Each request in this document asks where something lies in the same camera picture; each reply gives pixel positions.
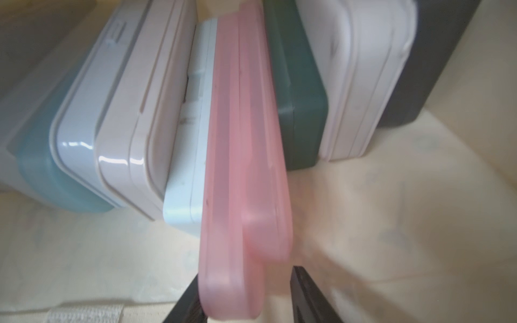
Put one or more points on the pink translucent pencil case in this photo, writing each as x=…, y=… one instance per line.
x=247, y=215

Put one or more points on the floral canvas tote bag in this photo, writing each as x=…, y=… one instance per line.
x=422, y=228

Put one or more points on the dark grey pencil case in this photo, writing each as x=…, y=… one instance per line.
x=440, y=26

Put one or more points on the dark green pencil case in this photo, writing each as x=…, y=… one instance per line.
x=302, y=102

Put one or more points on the white glossy tin pencil case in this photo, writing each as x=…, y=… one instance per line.
x=114, y=132

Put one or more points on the grey teal pencil case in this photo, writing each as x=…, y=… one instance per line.
x=60, y=68

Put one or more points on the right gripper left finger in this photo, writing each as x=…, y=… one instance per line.
x=188, y=309

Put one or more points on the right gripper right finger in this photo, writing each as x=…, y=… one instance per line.
x=308, y=302

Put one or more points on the pale mint pencil case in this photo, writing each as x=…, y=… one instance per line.
x=183, y=199

